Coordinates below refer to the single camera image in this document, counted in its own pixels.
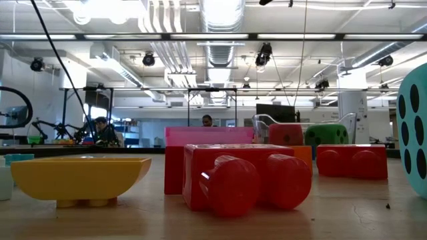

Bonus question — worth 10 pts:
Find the white pillar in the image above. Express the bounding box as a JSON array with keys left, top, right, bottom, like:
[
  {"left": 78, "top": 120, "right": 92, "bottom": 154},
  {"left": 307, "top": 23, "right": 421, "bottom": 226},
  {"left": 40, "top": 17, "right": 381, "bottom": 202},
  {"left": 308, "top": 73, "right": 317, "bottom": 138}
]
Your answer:
[{"left": 337, "top": 66, "right": 370, "bottom": 145}]

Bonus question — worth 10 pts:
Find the long orange block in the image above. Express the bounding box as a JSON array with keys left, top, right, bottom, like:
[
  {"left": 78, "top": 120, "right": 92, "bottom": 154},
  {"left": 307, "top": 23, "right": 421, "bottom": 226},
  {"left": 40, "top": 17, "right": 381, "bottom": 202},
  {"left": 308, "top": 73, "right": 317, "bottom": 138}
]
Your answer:
[{"left": 288, "top": 145, "right": 314, "bottom": 177}]

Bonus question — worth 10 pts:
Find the black aluminium frame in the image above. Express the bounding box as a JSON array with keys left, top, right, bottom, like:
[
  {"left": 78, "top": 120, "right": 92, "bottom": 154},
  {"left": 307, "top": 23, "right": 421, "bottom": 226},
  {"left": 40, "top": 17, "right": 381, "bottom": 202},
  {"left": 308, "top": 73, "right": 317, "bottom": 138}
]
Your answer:
[{"left": 0, "top": 145, "right": 401, "bottom": 159}]

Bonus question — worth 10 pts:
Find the red two-stud block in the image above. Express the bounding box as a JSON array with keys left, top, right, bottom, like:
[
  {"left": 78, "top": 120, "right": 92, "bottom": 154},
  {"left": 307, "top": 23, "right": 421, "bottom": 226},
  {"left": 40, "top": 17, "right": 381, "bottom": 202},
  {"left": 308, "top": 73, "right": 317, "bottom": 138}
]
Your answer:
[
  {"left": 316, "top": 143, "right": 389, "bottom": 181},
  {"left": 182, "top": 143, "right": 313, "bottom": 219}
]

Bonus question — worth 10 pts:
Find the thin hanging cable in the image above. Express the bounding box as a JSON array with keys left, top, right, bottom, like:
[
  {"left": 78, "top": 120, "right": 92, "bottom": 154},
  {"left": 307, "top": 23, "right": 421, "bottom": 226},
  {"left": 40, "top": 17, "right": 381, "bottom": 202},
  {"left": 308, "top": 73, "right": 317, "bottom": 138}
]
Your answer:
[{"left": 292, "top": 0, "right": 308, "bottom": 108}]

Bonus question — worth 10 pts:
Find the cyan small brick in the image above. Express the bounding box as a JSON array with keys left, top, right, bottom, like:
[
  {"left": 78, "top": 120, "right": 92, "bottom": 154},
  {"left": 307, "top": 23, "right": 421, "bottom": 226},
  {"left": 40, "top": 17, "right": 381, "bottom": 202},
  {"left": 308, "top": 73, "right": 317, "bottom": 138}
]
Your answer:
[{"left": 3, "top": 153, "right": 35, "bottom": 165}]

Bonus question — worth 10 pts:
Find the black overhead beam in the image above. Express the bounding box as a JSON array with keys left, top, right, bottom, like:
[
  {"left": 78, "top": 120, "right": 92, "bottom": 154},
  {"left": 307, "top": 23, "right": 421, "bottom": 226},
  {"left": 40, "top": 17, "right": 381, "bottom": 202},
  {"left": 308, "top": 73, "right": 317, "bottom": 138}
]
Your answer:
[{"left": 0, "top": 32, "right": 427, "bottom": 42}]

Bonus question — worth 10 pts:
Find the pink plastic bin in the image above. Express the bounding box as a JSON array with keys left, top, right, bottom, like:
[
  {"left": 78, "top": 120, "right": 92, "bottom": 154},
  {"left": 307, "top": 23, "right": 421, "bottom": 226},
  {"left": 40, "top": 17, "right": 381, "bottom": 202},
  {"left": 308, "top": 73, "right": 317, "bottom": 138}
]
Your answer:
[{"left": 164, "top": 125, "right": 255, "bottom": 147}]

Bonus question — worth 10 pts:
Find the black left camera cable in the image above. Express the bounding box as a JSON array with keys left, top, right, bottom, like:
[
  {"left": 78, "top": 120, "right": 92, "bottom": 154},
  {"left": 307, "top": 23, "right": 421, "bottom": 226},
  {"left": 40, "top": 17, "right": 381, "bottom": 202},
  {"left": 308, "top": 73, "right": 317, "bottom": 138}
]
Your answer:
[{"left": 0, "top": 85, "right": 34, "bottom": 129}]

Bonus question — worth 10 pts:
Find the green foam die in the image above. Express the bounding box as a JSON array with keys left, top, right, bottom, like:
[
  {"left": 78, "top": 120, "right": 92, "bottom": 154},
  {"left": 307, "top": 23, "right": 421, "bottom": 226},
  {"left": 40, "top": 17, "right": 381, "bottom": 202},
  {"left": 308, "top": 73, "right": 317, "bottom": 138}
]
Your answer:
[{"left": 304, "top": 123, "right": 350, "bottom": 147}]

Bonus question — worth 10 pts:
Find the grey desktop monitor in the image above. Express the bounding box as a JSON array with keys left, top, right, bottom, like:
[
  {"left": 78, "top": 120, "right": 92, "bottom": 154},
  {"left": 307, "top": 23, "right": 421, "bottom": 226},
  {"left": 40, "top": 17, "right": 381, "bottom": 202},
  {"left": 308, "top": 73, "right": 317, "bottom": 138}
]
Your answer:
[{"left": 4, "top": 105, "right": 29, "bottom": 129}]

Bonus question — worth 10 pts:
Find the thin black cable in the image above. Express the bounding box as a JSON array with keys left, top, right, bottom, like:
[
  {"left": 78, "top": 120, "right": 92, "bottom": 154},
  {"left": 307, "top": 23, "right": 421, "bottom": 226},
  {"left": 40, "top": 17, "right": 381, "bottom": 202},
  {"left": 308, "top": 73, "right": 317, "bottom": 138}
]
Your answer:
[{"left": 29, "top": 0, "right": 96, "bottom": 144}]

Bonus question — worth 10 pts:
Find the red foam die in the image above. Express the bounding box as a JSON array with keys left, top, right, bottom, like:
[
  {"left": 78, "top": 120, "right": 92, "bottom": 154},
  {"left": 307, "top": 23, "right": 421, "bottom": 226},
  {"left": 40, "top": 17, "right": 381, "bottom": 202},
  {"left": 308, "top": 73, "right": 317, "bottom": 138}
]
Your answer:
[{"left": 268, "top": 123, "right": 304, "bottom": 147}]

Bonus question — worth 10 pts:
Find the white rectangular duct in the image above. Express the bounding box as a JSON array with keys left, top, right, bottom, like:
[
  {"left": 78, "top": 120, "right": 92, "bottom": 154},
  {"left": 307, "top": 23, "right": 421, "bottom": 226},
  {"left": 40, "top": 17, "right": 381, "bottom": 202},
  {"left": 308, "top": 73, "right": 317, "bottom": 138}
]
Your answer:
[{"left": 89, "top": 43, "right": 166, "bottom": 103}]

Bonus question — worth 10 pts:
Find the pale mint small brick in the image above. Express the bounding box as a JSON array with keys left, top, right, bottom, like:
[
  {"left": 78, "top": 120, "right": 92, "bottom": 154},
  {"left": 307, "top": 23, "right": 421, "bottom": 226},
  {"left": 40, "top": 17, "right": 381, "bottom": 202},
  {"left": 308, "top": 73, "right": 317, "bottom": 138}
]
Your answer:
[{"left": 0, "top": 155, "right": 13, "bottom": 201}]

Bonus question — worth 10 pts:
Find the person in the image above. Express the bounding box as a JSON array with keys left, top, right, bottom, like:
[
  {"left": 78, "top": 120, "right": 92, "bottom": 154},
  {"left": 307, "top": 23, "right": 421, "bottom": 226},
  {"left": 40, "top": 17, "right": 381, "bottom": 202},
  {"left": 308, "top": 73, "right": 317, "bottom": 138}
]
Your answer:
[
  {"left": 93, "top": 116, "right": 119, "bottom": 147},
  {"left": 201, "top": 114, "right": 218, "bottom": 127}
]

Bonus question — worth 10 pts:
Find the clear plastic bin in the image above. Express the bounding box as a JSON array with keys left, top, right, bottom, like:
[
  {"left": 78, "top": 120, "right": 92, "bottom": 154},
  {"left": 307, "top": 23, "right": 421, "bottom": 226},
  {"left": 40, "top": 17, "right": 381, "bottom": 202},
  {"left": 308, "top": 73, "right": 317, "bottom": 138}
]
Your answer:
[{"left": 252, "top": 112, "right": 358, "bottom": 147}]

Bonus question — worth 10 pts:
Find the teal foam die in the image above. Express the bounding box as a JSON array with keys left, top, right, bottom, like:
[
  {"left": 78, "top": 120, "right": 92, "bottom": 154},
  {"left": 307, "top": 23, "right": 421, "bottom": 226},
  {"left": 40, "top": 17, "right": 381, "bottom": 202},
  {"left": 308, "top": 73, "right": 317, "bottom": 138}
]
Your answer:
[{"left": 396, "top": 63, "right": 427, "bottom": 200}]

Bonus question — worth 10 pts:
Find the small red brick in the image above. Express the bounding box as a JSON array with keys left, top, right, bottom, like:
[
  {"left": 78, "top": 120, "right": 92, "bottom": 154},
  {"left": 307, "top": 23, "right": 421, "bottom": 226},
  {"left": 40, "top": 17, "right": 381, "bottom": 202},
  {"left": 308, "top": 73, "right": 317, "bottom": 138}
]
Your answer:
[{"left": 164, "top": 145, "right": 185, "bottom": 195}]

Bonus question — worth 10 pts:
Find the black gantry stand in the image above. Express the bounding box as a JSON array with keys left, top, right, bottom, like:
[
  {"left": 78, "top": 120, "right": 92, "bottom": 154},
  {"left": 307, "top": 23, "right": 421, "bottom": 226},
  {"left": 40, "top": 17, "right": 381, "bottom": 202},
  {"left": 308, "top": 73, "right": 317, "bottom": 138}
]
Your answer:
[
  {"left": 186, "top": 87, "right": 238, "bottom": 127},
  {"left": 61, "top": 86, "right": 115, "bottom": 145}
]

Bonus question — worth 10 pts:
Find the orange-yellow brick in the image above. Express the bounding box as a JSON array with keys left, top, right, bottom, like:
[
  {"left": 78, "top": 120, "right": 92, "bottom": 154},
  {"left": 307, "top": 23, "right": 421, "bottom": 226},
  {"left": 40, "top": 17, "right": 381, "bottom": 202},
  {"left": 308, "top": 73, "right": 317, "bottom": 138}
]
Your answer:
[{"left": 10, "top": 157, "right": 153, "bottom": 208}]

